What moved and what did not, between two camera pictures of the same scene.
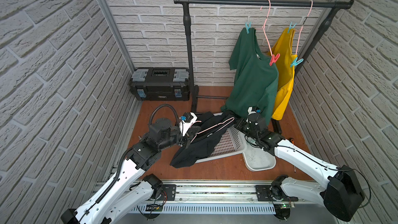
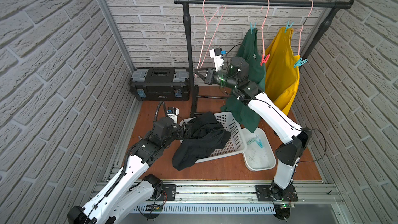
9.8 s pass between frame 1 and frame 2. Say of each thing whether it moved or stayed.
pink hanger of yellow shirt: stayed
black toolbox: stayed
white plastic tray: stayed
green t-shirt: moved
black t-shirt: moved
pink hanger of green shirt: moved
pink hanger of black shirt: moved
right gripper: moved
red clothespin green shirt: moved
